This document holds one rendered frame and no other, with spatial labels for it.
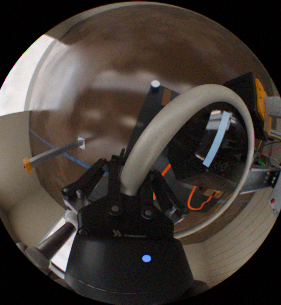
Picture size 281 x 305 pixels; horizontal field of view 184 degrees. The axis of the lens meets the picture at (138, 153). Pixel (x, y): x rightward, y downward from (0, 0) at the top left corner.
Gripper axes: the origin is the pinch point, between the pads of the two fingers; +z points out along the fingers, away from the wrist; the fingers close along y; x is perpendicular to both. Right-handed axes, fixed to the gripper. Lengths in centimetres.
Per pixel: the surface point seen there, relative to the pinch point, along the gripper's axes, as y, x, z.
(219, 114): 38.0, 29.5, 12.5
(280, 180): 72, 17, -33
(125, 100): -19, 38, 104
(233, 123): 44, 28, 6
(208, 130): 35.2, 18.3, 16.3
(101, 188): -17, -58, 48
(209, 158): 38.0, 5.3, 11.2
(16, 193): -606, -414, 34
